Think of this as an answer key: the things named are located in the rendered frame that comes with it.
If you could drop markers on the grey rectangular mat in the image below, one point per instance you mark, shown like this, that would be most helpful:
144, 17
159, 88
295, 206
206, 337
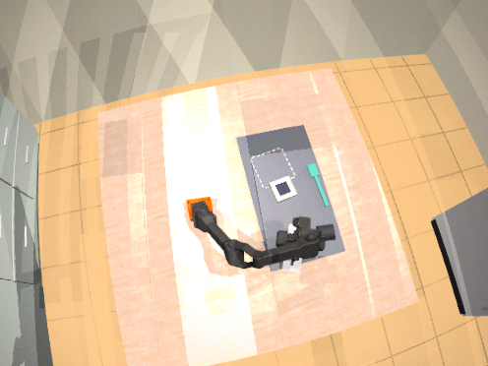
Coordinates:
272, 215

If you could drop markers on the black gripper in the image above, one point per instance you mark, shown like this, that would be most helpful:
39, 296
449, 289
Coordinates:
283, 238

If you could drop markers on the white square tile with dark blue center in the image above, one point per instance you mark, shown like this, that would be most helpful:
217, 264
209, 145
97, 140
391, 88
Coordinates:
283, 188

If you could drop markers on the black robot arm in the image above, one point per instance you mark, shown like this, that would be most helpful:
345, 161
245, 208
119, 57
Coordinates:
307, 245

